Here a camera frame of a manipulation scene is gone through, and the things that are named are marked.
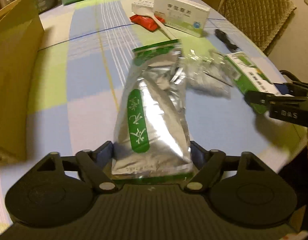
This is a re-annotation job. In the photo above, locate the brown cardboard box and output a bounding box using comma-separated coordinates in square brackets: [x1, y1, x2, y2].
[0, 0, 44, 166]

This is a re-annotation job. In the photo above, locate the quilted olive chair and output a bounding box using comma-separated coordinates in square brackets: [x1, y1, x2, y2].
[219, 0, 296, 55]

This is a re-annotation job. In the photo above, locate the green white medicine box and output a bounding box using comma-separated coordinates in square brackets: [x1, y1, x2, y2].
[225, 51, 293, 117]

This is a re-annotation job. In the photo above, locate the clear plastic bag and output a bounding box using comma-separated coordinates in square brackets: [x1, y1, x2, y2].
[184, 49, 234, 99]

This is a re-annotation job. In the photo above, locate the red candy packet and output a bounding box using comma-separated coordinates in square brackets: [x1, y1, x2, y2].
[129, 15, 159, 32]

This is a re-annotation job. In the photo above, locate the white plastic spoon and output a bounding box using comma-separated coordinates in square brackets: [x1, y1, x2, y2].
[135, 8, 177, 40]

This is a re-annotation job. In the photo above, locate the silver green foil pouch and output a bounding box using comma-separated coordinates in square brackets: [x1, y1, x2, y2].
[111, 40, 194, 180]

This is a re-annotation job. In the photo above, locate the small black object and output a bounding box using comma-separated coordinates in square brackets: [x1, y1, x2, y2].
[214, 29, 239, 53]

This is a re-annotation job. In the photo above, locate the long white ointment box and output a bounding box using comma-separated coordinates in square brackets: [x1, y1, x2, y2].
[132, 0, 154, 13]

